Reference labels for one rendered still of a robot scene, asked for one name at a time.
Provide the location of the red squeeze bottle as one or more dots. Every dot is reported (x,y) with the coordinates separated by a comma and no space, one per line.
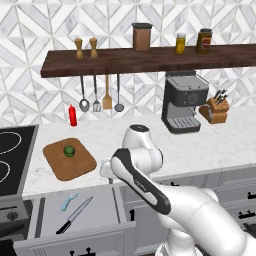
(72,116)

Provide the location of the black hob stove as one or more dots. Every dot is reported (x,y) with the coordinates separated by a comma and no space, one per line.
(15,160)

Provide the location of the grey coffee machine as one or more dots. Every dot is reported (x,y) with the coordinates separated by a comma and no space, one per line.
(185,96)

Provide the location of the grey drawer front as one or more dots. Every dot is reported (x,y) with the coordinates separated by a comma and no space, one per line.
(246,221)
(236,196)
(190,181)

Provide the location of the dark wooden wall shelf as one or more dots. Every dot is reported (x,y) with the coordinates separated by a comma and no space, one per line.
(133,61)

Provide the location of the brown wooden cutting board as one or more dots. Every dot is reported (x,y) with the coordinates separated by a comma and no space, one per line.
(71,165)

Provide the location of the black stove knob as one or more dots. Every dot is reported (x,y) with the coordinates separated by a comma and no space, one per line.
(13,216)

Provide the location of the green avocado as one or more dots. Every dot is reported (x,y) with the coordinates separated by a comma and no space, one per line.
(69,151)

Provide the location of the open grey drawer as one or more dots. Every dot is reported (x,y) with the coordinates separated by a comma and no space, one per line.
(96,206)

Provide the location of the wooden pepper mill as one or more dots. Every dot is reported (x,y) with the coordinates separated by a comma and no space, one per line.
(79,48)
(93,47)

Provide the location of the hanging wooden spatula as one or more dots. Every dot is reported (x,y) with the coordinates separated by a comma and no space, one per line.
(107,101)

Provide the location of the hanging metal spoon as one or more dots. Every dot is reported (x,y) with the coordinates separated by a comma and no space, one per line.
(84,105)

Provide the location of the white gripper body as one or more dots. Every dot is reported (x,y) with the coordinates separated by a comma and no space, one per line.
(106,168)

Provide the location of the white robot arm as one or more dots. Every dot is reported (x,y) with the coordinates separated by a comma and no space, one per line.
(200,213)

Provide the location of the hanging metal ladle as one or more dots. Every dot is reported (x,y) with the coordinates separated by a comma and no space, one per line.
(119,107)

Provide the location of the yellow jar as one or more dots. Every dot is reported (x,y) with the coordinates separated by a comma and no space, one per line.
(180,45)

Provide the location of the wooden knife block with knives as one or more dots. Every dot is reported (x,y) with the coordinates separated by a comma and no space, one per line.
(218,111)

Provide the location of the hanging metal slotted spatula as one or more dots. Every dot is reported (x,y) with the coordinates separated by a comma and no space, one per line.
(96,106)

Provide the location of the dark brown jar red label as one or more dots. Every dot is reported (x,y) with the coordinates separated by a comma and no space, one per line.
(204,41)

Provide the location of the brown canister with black lid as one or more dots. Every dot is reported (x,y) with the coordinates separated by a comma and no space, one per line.
(142,37)

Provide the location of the grey cupboard door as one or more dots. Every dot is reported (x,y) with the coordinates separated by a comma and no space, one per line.
(146,223)

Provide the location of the light blue peeler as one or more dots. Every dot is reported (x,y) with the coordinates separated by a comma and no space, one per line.
(67,202)

